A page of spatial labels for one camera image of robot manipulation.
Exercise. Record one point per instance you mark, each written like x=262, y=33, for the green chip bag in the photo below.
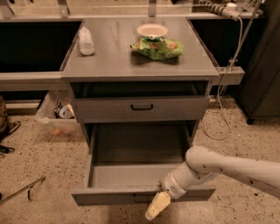
x=158, y=48

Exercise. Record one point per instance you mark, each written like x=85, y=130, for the white paper bowl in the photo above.
x=152, y=30

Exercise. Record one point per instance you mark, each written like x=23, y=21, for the clear plastic storage bin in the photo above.
x=55, y=114

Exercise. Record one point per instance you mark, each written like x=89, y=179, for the metal rod with wheel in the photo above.
x=27, y=187

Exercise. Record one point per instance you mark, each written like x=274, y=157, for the dark backpack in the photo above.
x=6, y=127

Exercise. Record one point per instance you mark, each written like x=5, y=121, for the grey top drawer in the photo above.
x=139, y=109

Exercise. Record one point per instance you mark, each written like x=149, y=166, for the dark rolling cabinet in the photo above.
x=259, y=92

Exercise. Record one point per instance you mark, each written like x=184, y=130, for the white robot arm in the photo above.
x=201, y=164

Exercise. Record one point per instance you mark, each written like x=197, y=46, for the grey drawer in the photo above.
x=139, y=109
x=127, y=161

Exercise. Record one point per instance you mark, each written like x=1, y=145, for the grey drawer cabinet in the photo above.
x=115, y=70

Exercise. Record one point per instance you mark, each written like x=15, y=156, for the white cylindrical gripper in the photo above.
x=172, y=186

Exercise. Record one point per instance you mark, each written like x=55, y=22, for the white power strip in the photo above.
x=228, y=10

